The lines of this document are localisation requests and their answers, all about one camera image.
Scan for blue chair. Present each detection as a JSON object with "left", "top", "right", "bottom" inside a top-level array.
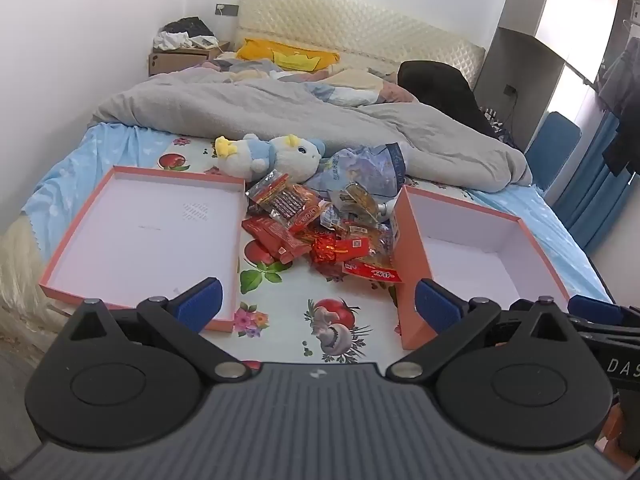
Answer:
[{"left": 525, "top": 111, "right": 582, "bottom": 196}]

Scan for light blue star bed sheet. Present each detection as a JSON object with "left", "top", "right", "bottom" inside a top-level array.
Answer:
[{"left": 22, "top": 122, "right": 616, "bottom": 311}]

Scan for black garment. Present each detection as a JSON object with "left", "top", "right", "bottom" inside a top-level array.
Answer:
[{"left": 397, "top": 60, "right": 521, "bottom": 148}]

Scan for blue purple snack bag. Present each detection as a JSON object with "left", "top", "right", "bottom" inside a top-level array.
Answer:
[{"left": 305, "top": 142, "right": 405, "bottom": 203}]

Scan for yellow pillow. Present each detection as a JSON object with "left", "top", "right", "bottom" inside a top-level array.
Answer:
[{"left": 236, "top": 38, "right": 341, "bottom": 72}]

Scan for hanging dark grey coat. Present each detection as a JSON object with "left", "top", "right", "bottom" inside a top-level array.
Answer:
[{"left": 597, "top": 35, "right": 640, "bottom": 113}]

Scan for cream bed skirt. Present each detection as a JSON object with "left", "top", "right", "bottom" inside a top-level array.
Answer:
[{"left": 0, "top": 212, "right": 68, "bottom": 333}]

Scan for brown green-edged snack pack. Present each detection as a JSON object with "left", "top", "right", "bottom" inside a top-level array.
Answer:
[{"left": 340, "top": 182, "right": 387, "bottom": 223}]

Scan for blue white plush toy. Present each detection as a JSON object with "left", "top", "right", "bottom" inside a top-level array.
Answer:
[{"left": 215, "top": 133, "right": 323, "bottom": 184}]

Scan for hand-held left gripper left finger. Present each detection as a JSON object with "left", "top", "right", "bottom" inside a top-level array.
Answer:
[{"left": 67, "top": 277, "right": 253, "bottom": 382}]

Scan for blue curtain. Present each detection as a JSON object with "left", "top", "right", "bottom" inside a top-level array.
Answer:
[{"left": 552, "top": 110, "right": 623, "bottom": 256}]

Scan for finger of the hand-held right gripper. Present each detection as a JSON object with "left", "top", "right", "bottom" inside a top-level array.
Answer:
[{"left": 567, "top": 295, "right": 640, "bottom": 339}]

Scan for brown cardboard box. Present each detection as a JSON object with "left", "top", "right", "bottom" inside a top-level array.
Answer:
[{"left": 148, "top": 42, "right": 231, "bottom": 77}]

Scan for pile of red snack packets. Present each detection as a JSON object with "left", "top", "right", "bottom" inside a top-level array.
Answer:
[{"left": 241, "top": 207, "right": 405, "bottom": 286}]

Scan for patchwork quilt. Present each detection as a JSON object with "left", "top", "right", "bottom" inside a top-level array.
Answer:
[{"left": 200, "top": 55, "right": 421, "bottom": 108}]

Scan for grey duvet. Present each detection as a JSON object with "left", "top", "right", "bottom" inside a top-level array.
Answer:
[{"left": 90, "top": 80, "right": 533, "bottom": 193}]

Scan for fruit print mat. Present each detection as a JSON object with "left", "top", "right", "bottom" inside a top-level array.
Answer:
[{"left": 150, "top": 132, "right": 483, "bottom": 367}]

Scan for cream quilted headboard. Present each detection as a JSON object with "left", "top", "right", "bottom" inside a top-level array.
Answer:
[{"left": 235, "top": 0, "right": 487, "bottom": 91}]

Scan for orange cardboard gift box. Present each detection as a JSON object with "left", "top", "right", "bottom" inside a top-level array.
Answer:
[{"left": 392, "top": 185, "right": 571, "bottom": 351}]

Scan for cluster of small bottles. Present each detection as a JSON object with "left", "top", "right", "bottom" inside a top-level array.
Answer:
[{"left": 480, "top": 107, "right": 508, "bottom": 136}]

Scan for heap of clothes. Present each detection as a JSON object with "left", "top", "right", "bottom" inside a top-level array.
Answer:
[{"left": 153, "top": 16, "right": 218, "bottom": 52}]

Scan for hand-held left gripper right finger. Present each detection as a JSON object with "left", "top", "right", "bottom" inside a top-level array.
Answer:
[{"left": 385, "top": 278, "right": 585, "bottom": 381}]

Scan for grey wardrobe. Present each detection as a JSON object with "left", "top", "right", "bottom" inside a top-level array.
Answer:
[{"left": 472, "top": 0, "right": 623, "bottom": 153}]

